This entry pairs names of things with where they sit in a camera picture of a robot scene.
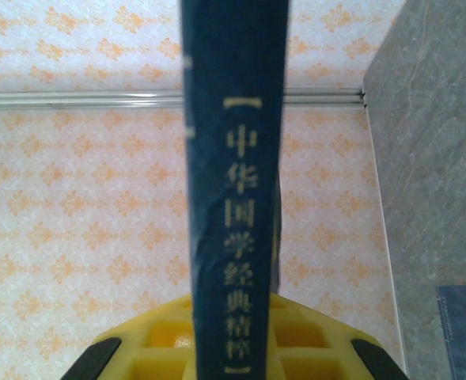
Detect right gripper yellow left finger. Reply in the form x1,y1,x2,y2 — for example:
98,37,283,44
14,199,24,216
60,294,199,380

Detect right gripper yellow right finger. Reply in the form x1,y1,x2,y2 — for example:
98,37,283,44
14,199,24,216
271,291,411,380

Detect dark blue yellow-label book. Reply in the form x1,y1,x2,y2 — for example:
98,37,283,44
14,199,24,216
434,283,466,380

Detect dark blue barcode book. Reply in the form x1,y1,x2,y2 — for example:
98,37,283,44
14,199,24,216
179,0,291,380

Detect aluminium table side rail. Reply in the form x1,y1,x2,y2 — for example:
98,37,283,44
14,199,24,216
362,103,411,380

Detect aluminium corner post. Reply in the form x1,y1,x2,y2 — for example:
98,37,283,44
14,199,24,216
0,89,367,111

